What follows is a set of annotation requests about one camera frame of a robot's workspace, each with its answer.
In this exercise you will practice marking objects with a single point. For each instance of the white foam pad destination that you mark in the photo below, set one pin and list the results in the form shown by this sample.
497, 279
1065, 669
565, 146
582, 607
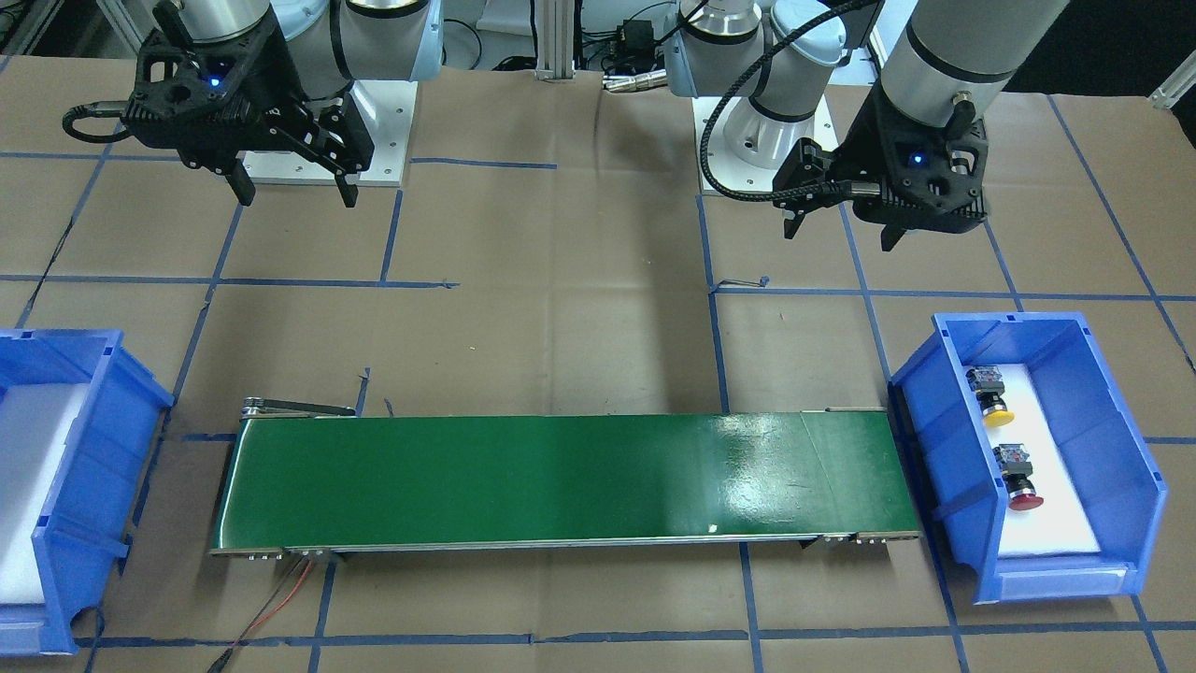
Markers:
35, 421

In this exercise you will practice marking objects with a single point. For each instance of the red push button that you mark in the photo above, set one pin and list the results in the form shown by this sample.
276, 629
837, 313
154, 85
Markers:
1016, 469

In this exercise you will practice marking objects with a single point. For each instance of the white foam pad source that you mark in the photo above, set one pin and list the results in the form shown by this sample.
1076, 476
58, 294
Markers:
1060, 526

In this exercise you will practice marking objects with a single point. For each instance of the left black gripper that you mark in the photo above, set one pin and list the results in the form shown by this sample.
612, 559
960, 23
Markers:
858, 142

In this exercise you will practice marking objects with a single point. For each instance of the aluminium frame post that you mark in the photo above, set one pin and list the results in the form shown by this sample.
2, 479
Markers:
556, 38

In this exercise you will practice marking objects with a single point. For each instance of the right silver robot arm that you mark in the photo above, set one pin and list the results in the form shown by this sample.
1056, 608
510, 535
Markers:
332, 43

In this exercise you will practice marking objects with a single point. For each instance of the black power adapter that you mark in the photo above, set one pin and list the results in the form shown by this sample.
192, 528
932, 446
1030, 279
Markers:
633, 40

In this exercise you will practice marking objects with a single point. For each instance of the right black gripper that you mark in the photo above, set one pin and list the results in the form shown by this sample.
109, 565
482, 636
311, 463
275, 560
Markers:
277, 75

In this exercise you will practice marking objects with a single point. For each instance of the green conveyor belt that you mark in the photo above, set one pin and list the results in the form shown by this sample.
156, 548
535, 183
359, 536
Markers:
316, 484

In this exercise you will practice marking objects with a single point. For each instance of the yellow push button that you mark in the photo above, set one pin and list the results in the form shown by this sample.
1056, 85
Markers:
987, 383

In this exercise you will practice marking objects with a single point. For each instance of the blue bin with buttons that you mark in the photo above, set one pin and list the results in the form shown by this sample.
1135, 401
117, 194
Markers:
1119, 483

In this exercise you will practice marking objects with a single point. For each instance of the empty blue bin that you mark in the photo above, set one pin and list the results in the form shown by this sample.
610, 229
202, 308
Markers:
80, 532

